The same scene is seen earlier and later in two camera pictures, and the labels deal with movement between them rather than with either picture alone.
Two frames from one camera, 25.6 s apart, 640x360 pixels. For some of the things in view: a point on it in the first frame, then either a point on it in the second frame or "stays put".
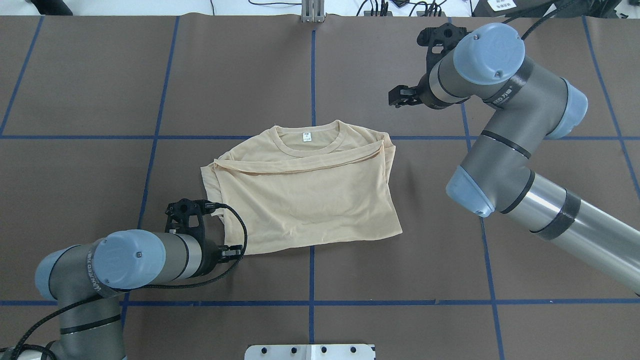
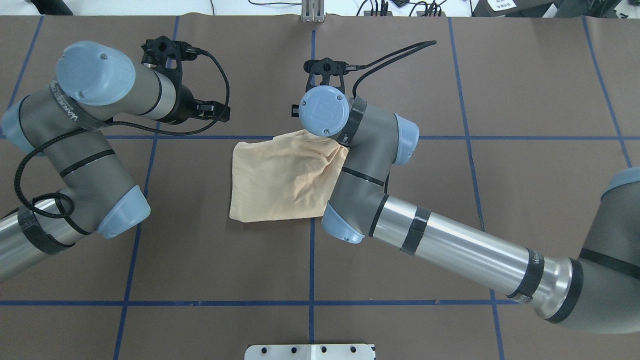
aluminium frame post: x=313 y=11 stays put
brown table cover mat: x=106 y=120 stays put
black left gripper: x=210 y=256 → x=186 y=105
